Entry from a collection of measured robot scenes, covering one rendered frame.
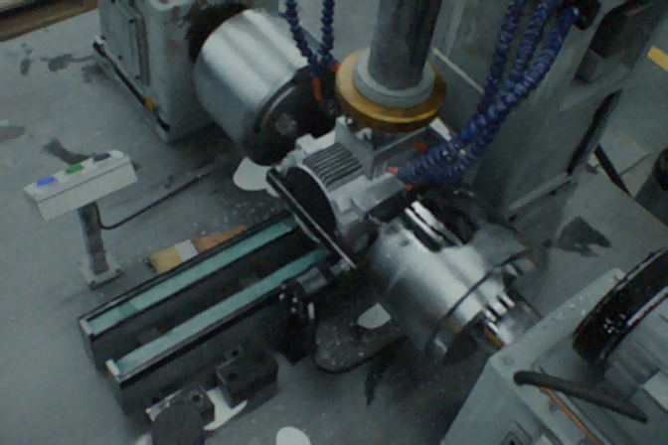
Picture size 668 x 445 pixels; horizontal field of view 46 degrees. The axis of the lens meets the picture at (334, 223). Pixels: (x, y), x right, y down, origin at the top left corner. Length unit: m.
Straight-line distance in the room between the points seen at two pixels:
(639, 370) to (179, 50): 1.04
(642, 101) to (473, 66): 2.14
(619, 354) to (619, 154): 1.60
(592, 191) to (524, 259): 0.67
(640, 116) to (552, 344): 2.37
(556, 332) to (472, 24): 0.55
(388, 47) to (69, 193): 0.56
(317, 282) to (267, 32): 0.48
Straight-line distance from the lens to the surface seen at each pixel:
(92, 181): 1.35
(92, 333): 1.35
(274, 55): 1.43
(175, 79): 1.65
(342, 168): 1.33
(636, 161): 2.58
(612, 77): 1.52
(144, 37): 1.65
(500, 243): 1.22
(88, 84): 1.91
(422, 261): 1.20
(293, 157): 1.36
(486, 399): 1.18
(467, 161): 1.14
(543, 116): 1.35
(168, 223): 1.62
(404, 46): 1.19
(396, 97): 1.23
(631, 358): 1.01
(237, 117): 1.44
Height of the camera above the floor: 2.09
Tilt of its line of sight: 52 degrees down
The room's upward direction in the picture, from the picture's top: 11 degrees clockwise
